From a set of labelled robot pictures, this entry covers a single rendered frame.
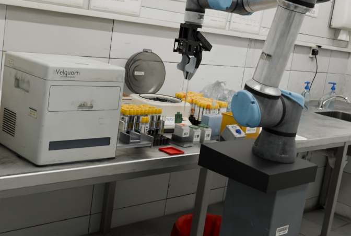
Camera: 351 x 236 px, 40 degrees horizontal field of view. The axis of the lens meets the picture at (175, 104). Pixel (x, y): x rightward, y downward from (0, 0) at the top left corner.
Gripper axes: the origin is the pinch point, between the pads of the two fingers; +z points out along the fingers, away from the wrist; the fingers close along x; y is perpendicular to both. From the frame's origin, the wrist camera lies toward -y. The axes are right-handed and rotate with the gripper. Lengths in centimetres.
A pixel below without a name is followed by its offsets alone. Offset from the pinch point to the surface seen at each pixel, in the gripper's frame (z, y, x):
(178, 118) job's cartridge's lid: 17.3, -0.4, -2.7
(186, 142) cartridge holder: 25.5, -0.9, 2.9
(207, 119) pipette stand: 18.2, -18.0, -2.0
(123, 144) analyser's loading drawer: 22.8, 34.2, 5.4
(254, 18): -29, -110, -51
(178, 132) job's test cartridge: 22.0, 1.6, 0.1
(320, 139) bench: 27, -89, 16
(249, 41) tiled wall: -15, -110, -51
